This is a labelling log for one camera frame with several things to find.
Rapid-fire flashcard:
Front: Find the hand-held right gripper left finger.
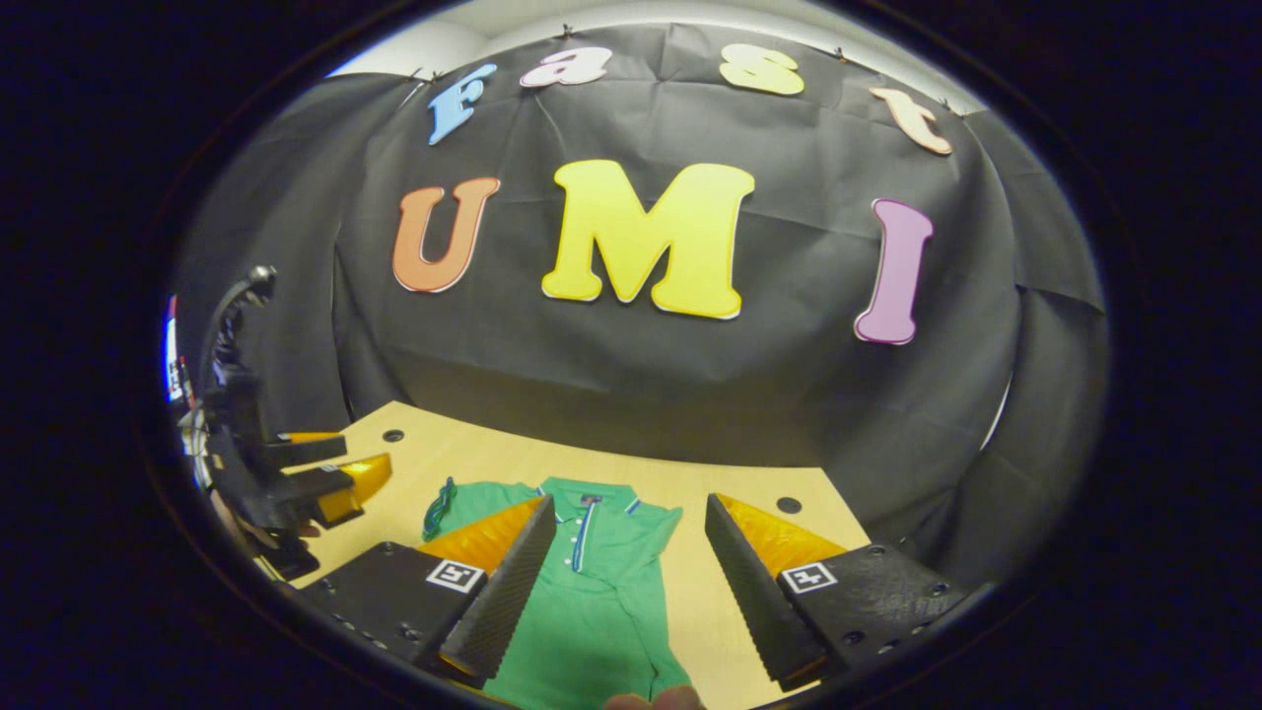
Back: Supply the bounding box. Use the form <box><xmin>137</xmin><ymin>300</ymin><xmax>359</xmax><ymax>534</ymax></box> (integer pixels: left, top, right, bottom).
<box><xmin>294</xmin><ymin>493</ymin><xmax>558</xmax><ymax>691</ymax></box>

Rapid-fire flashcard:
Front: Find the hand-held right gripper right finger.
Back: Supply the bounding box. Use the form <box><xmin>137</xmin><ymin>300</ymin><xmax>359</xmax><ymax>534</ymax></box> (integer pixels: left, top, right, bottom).
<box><xmin>703</xmin><ymin>491</ymin><xmax>992</xmax><ymax>693</ymax></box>

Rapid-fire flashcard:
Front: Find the green T-shirt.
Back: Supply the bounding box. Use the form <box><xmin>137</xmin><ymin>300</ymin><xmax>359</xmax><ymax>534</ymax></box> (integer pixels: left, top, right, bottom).
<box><xmin>422</xmin><ymin>476</ymin><xmax>696</xmax><ymax>710</ymax></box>

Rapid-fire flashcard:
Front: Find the black backdrop cloth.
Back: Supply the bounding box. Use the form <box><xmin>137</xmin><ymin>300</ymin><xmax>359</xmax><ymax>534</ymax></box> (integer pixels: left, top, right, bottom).
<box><xmin>173</xmin><ymin>22</ymin><xmax>1113</xmax><ymax>593</ymax></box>

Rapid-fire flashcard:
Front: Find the white equipment with cables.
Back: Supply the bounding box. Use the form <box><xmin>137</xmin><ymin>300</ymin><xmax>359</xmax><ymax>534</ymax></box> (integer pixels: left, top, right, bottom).
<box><xmin>163</xmin><ymin>296</ymin><xmax>214</xmax><ymax>486</ymax></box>

